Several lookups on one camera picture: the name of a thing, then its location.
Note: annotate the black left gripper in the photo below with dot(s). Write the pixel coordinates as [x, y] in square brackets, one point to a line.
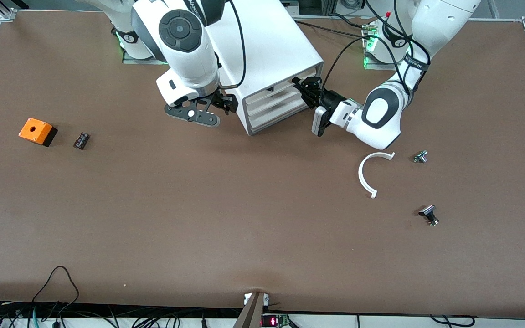
[331, 98]

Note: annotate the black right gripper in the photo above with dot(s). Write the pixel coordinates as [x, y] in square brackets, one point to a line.
[224, 101]

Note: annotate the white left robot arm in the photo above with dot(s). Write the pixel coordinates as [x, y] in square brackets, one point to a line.
[383, 118]

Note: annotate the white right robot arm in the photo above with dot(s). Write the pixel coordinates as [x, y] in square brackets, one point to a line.
[185, 50]

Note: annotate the small silver metal fitting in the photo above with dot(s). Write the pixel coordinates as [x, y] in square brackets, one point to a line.
[420, 157]

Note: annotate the small dark electronic component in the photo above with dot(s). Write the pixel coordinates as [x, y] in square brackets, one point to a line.
[81, 140]

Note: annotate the black metal T-nut bolt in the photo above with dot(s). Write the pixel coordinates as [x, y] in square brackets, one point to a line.
[428, 211]

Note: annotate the orange box with round hole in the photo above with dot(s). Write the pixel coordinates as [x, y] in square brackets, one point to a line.
[34, 130]

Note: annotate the circuit board with red light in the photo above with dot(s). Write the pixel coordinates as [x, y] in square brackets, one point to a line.
[274, 321]

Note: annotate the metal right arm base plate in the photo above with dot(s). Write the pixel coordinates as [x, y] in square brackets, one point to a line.
[153, 61]

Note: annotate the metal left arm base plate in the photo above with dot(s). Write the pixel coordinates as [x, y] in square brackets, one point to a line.
[394, 67]

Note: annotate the white semicircular bracket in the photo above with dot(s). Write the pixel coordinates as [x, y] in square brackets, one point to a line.
[361, 175]

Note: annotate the brown camera mount wedge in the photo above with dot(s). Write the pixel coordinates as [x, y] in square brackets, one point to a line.
[251, 314]

